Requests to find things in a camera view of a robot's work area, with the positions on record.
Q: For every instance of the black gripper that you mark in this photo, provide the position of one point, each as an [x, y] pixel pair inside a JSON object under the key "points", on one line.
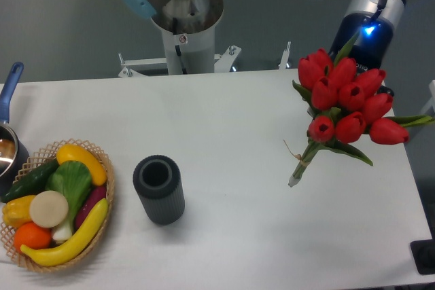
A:
{"points": [[371, 45]]}

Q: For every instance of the red tulip bouquet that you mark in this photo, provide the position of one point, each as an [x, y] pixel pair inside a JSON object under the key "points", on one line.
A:
{"points": [[344, 105]]}

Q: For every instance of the white furniture leg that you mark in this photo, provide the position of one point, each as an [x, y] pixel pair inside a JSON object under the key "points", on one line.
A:
{"points": [[428, 108]]}

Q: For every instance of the black device at edge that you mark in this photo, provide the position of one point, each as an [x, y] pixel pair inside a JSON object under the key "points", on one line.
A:
{"points": [[423, 255]]}

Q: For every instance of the dark grey ribbed vase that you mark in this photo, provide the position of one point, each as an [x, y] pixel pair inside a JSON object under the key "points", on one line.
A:
{"points": [[157, 181]]}

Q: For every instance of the purple eggplant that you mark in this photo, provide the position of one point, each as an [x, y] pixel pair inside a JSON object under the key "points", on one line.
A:
{"points": [[94, 196]]}

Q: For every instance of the yellow squash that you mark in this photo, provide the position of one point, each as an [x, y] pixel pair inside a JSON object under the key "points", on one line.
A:
{"points": [[72, 152]]}

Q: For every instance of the green bok choy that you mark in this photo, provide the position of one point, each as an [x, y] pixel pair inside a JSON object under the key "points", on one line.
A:
{"points": [[73, 180]]}

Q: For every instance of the yellow banana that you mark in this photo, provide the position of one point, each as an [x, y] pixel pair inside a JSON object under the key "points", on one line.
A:
{"points": [[76, 244]]}

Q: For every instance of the woven wicker basket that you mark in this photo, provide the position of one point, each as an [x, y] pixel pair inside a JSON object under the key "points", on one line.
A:
{"points": [[39, 157]]}

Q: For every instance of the beige round disc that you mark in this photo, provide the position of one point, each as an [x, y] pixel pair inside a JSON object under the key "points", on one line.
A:
{"points": [[48, 209]]}

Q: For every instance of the green cucumber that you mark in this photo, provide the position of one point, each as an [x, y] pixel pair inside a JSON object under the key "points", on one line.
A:
{"points": [[31, 183]]}

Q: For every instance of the orange fruit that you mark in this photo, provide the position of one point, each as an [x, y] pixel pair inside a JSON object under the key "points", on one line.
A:
{"points": [[32, 236]]}

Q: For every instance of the yellow bell pepper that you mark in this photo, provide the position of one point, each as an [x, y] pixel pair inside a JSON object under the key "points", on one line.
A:
{"points": [[17, 212]]}

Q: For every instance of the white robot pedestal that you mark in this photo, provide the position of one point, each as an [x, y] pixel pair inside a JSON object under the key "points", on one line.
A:
{"points": [[188, 34]]}

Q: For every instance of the white metal base frame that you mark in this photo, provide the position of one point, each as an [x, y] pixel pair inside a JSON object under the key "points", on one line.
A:
{"points": [[142, 64]]}

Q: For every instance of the blue handled saucepan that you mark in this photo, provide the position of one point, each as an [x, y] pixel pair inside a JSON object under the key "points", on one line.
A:
{"points": [[13, 153]]}

